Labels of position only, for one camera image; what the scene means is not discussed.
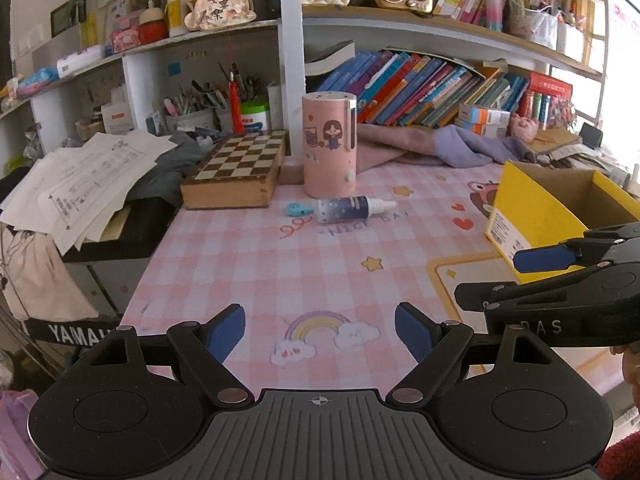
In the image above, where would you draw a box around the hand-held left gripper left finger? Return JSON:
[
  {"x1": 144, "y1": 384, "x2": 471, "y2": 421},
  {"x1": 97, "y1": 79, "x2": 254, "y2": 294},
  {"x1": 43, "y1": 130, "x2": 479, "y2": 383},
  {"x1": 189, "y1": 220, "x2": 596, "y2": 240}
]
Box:
[{"x1": 75, "y1": 303, "x2": 254, "y2": 409}]

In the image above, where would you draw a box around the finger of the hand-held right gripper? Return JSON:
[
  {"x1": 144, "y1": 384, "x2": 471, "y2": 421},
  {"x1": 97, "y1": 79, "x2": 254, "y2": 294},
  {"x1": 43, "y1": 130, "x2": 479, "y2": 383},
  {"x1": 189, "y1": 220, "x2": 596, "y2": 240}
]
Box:
[
  {"x1": 512, "y1": 222, "x2": 640, "y2": 273},
  {"x1": 454, "y1": 277, "x2": 576, "y2": 313}
]

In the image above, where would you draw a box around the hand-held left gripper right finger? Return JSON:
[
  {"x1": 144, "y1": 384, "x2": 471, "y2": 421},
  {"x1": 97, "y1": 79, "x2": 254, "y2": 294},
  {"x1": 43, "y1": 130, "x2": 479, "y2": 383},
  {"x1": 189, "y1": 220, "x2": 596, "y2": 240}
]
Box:
[{"x1": 385, "y1": 301, "x2": 553, "y2": 407}]

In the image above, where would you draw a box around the yellow cardboard box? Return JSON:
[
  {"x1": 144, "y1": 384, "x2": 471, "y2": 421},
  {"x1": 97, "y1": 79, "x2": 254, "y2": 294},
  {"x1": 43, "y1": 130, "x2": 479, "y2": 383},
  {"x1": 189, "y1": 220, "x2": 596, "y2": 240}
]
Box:
[{"x1": 484, "y1": 161, "x2": 640, "y2": 285}]

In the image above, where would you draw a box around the pink cylindrical container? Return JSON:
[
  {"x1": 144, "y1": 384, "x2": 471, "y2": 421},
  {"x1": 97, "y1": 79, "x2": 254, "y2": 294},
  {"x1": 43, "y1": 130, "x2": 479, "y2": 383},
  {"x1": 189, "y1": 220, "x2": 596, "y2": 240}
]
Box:
[{"x1": 301, "y1": 92, "x2": 359, "y2": 200}]

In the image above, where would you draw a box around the pink checked tablecloth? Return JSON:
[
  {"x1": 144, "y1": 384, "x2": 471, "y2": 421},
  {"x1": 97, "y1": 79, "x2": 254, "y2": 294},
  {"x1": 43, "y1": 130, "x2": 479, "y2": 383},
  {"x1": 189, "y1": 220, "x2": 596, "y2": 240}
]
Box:
[{"x1": 120, "y1": 157, "x2": 640, "y2": 411}]

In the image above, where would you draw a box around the pile of books and papers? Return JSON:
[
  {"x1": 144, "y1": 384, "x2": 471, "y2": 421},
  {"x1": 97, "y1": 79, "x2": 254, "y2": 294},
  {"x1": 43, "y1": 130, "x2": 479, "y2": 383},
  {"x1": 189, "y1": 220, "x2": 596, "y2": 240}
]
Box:
[{"x1": 527, "y1": 127, "x2": 636, "y2": 186}]

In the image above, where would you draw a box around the black case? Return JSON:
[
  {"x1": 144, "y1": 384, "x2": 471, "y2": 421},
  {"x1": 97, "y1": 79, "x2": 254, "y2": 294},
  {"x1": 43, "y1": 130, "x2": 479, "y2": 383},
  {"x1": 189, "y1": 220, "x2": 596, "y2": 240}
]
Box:
[{"x1": 62, "y1": 197, "x2": 183, "y2": 263}]

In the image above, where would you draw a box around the pink pig plush toy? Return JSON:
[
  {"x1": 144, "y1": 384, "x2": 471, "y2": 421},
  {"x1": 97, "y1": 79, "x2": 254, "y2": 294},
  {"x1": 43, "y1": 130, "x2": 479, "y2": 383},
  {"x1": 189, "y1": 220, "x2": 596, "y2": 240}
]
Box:
[{"x1": 510, "y1": 114, "x2": 541, "y2": 141}]

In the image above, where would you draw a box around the purple cloth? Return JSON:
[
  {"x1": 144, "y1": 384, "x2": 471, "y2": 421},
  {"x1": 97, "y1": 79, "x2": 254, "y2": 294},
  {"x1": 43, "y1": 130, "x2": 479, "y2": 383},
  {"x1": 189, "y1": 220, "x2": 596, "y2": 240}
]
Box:
[{"x1": 435, "y1": 125, "x2": 538, "y2": 168}]

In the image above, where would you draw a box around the orange and white box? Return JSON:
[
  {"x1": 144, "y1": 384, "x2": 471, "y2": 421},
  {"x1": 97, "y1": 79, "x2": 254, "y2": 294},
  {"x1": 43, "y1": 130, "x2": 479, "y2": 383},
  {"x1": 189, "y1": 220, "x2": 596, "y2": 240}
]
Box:
[
  {"x1": 457, "y1": 104, "x2": 512, "y2": 126},
  {"x1": 455, "y1": 121, "x2": 511, "y2": 139}
]

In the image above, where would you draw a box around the small white spray bottle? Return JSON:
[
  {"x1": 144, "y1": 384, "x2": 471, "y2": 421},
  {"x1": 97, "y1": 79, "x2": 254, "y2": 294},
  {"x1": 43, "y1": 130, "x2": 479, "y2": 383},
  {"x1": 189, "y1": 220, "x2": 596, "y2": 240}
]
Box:
[{"x1": 316, "y1": 196, "x2": 399, "y2": 224}]

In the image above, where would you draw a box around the row of colourful small boxes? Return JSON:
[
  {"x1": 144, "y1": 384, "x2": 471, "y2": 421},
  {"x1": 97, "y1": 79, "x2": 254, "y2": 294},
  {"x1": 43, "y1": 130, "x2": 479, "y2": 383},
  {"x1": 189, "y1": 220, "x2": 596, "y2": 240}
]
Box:
[{"x1": 517, "y1": 91, "x2": 576, "y2": 126}]

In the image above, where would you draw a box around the black printed bag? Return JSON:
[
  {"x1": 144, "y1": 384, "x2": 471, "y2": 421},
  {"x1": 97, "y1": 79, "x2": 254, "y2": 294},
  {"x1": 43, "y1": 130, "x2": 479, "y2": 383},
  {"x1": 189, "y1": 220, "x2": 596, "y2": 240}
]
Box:
[{"x1": 22, "y1": 310, "x2": 126, "y2": 350}]

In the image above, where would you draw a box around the dark grey cloth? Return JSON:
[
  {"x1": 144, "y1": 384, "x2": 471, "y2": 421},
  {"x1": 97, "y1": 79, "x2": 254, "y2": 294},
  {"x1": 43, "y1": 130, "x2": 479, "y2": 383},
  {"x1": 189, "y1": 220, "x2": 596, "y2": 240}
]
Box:
[{"x1": 127, "y1": 132, "x2": 218, "y2": 206}]

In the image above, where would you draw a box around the wooden chessboard box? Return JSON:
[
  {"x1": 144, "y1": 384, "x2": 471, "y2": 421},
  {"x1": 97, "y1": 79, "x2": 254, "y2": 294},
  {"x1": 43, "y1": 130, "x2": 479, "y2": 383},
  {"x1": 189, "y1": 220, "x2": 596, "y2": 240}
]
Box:
[{"x1": 179, "y1": 130, "x2": 289, "y2": 210}]

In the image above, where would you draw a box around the long red box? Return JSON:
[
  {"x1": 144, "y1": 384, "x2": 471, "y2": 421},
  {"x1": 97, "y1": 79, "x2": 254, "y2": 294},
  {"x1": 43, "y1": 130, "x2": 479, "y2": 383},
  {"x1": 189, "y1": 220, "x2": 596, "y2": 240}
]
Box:
[{"x1": 527, "y1": 71, "x2": 574, "y2": 97}]

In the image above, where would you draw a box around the mauve pink cloth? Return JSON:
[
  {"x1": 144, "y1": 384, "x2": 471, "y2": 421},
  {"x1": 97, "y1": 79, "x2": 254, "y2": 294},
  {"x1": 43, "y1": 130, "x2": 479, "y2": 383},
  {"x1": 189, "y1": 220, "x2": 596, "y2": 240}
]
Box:
[{"x1": 355, "y1": 124, "x2": 481, "y2": 168}]

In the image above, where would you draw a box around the pale pink cloth bag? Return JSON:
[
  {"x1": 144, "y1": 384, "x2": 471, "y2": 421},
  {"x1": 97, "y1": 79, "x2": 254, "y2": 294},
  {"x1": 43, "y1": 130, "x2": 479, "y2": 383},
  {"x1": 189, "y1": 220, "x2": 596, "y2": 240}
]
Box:
[{"x1": 0, "y1": 227, "x2": 101, "y2": 322}]

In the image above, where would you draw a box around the stack of printed paper sheets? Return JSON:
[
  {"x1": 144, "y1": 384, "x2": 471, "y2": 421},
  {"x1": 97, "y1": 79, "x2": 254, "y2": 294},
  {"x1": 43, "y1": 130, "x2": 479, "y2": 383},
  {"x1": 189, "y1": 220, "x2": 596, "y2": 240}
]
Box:
[{"x1": 0, "y1": 129, "x2": 179, "y2": 254}]

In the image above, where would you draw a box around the row of leaning books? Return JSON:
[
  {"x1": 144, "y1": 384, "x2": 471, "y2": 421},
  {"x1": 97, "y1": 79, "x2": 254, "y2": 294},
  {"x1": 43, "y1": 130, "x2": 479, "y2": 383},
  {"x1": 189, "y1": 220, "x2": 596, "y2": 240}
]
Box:
[{"x1": 317, "y1": 50, "x2": 531, "y2": 128}]

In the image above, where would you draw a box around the white jar with green lid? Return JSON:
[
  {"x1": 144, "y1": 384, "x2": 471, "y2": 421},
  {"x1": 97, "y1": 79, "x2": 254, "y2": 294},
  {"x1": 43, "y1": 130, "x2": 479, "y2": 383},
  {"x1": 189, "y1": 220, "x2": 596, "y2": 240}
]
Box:
[{"x1": 239, "y1": 101, "x2": 272, "y2": 134}]

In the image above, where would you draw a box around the white storage box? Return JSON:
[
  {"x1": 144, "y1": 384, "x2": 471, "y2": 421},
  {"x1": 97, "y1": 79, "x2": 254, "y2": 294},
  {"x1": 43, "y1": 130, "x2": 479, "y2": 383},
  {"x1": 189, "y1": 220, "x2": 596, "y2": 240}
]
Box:
[{"x1": 556, "y1": 22, "x2": 586, "y2": 61}]

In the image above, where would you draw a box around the purple translucent bag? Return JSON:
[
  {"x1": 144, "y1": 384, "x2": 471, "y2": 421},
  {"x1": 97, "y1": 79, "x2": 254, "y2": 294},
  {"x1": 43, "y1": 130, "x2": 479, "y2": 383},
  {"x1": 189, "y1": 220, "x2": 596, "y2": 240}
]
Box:
[{"x1": 0, "y1": 389, "x2": 46, "y2": 480}]

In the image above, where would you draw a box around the white medicine box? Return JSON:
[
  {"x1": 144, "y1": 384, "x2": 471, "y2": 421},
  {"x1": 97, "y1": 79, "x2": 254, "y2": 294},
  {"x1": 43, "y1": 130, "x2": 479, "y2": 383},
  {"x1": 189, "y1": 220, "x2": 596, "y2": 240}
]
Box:
[{"x1": 100, "y1": 101, "x2": 136, "y2": 135}]

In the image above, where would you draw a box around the stack of tan books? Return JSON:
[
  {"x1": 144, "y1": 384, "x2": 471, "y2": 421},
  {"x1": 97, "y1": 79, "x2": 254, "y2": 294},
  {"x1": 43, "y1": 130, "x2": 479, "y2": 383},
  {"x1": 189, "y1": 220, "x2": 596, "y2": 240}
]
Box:
[{"x1": 571, "y1": 0, "x2": 597, "y2": 63}]

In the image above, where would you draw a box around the pastel rainbow bottle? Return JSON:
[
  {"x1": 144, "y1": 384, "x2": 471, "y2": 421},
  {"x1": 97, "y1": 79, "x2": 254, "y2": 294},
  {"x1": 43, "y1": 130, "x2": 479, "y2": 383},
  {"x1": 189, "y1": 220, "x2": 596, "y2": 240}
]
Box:
[{"x1": 481, "y1": 0, "x2": 504, "y2": 32}]

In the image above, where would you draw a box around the thick dark book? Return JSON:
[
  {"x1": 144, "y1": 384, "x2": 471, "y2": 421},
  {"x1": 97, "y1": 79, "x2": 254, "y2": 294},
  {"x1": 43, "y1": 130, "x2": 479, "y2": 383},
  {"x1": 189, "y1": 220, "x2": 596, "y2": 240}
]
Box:
[{"x1": 304, "y1": 40, "x2": 357, "y2": 77}]

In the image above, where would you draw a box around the white bookshelf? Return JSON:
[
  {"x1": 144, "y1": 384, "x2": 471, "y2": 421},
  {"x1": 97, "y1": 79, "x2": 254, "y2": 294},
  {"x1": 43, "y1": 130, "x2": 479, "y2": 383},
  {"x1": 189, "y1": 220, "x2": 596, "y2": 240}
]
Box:
[{"x1": 0, "y1": 0, "x2": 616, "y2": 161}]

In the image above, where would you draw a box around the pink tissue pack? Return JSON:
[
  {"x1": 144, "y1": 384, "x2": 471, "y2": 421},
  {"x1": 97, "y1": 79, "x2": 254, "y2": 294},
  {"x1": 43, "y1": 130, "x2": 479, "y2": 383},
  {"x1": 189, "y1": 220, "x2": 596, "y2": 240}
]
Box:
[{"x1": 110, "y1": 24, "x2": 143, "y2": 54}]

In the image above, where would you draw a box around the red and white figurine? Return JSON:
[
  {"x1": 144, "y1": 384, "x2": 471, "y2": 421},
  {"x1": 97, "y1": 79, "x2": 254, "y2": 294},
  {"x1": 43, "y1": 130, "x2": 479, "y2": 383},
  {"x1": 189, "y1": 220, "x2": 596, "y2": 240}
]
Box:
[{"x1": 138, "y1": 1, "x2": 169, "y2": 44}]

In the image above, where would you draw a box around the blue tissue pack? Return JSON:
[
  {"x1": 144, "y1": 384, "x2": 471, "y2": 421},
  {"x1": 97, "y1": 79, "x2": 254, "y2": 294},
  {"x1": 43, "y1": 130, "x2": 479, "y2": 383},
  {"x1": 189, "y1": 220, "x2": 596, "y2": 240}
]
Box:
[{"x1": 15, "y1": 66, "x2": 57, "y2": 97}]

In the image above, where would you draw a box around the yellow and white mug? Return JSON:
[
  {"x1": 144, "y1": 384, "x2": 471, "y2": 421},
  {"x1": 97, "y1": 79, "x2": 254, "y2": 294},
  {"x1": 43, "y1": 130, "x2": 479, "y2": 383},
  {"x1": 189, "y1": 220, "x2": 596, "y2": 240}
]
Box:
[{"x1": 166, "y1": 0, "x2": 195, "y2": 37}]

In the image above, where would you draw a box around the small black picture frame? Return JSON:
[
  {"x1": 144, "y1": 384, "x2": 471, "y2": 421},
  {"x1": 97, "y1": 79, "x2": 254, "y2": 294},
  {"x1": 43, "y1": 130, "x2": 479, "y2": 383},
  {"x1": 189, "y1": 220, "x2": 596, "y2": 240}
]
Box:
[{"x1": 50, "y1": 0, "x2": 83, "y2": 38}]

